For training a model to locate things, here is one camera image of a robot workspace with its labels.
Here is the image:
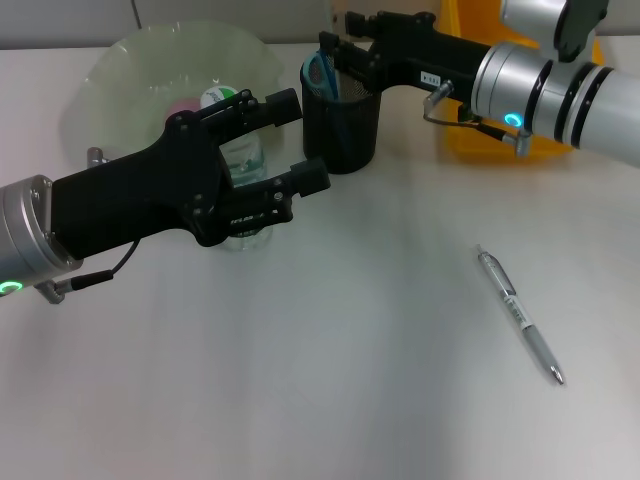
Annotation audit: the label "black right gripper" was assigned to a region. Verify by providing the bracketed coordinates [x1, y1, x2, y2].
[318, 10, 495, 106]

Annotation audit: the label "pink peach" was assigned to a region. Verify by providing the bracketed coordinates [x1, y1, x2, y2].
[167, 98, 204, 120]

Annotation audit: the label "blue capped scissors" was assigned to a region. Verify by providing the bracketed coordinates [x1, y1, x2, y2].
[303, 47, 351, 156]

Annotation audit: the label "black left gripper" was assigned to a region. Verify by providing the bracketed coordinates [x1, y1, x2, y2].
[49, 112, 236, 262]

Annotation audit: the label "silver left gripper cable connector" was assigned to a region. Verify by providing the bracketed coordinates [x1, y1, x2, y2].
[34, 146, 142, 305]

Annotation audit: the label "grey gel pen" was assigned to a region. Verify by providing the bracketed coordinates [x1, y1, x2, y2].
[472, 242, 568, 387]

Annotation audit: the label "clear green-label water bottle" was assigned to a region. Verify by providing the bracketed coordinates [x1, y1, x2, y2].
[198, 84, 274, 254]

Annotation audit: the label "yellow plastic storage bin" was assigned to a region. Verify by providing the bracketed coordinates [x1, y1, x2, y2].
[435, 0, 606, 164]

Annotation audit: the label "green glass fruit plate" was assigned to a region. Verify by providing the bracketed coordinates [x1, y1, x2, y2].
[59, 19, 287, 169]

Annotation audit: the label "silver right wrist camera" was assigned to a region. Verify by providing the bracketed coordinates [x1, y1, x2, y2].
[499, 0, 614, 64]

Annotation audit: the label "black mesh pen holder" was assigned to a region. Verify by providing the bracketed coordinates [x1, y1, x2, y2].
[298, 47, 382, 176]

